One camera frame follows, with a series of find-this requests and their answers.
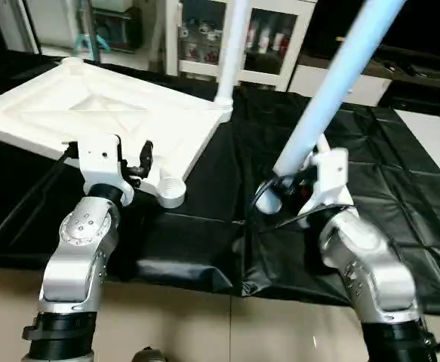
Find white drawer unit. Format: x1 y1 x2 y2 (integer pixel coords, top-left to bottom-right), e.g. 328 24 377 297
288 64 390 106

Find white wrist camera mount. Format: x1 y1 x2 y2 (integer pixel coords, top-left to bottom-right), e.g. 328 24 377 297
310 147 352 219
76 136 135 204

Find black plastic mat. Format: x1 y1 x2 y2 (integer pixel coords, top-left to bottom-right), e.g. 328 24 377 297
0 47 440 314

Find white side table black legs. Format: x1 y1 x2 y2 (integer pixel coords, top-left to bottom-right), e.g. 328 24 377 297
393 109 440 351

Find white plastic table top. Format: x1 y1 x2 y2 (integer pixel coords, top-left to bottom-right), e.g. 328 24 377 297
0 57 234 208

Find white glass door cabinet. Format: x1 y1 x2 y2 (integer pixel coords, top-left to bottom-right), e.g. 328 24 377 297
165 0 316 91

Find black box device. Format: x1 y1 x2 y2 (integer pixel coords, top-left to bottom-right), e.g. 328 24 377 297
310 11 364 61

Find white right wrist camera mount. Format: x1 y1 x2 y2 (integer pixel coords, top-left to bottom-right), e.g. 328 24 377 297
310 147 352 219

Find teal floor stand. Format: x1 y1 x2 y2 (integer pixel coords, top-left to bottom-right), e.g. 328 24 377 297
72 30 111 55

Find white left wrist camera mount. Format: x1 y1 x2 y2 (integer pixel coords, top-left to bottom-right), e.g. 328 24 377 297
76 136 135 204

